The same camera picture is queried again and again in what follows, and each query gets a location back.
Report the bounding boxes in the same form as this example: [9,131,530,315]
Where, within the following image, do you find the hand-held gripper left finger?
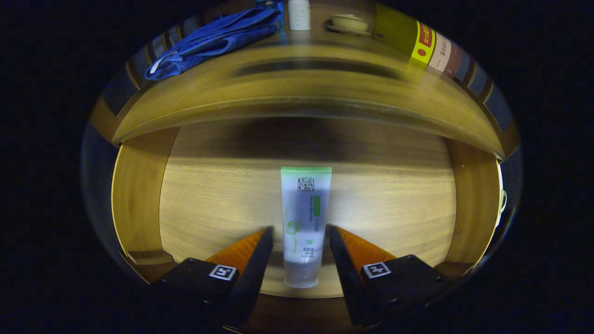
[151,226,274,332]

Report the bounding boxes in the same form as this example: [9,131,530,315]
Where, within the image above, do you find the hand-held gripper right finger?
[327,225,458,328]

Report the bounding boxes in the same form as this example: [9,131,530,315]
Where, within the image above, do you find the white and green tube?
[280,167,333,289]

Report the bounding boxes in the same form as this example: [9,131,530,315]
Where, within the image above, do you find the wooden drawer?
[111,118,504,332]

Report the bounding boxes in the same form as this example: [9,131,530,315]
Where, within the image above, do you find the wooden cabinet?
[87,0,521,161]

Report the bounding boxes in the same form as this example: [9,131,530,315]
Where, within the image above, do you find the blue folded towel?
[145,7,284,81]

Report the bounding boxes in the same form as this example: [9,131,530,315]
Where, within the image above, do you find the brown book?
[443,43,471,79]

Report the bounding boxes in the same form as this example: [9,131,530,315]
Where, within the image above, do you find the beige saucer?
[326,23,372,37]

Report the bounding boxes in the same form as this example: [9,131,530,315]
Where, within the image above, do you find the orange and white book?
[427,33,453,72]

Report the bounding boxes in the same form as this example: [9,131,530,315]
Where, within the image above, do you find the yellow book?
[374,4,437,65]

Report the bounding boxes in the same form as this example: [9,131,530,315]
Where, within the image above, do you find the beige lidded teacup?
[331,14,369,32]

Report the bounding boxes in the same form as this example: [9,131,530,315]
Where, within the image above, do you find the blue cosmetic bottle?
[256,0,284,32]

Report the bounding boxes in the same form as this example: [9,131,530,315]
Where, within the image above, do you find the white pump bottle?
[288,0,311,31]

